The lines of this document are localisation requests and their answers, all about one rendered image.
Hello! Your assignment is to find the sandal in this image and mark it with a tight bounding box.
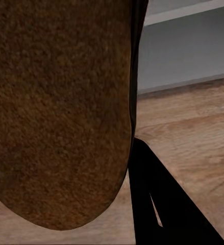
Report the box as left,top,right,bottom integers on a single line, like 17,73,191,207
0,0,148,231

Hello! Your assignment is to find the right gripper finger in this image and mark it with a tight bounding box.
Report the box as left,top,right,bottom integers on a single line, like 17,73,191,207
127,138,224,245

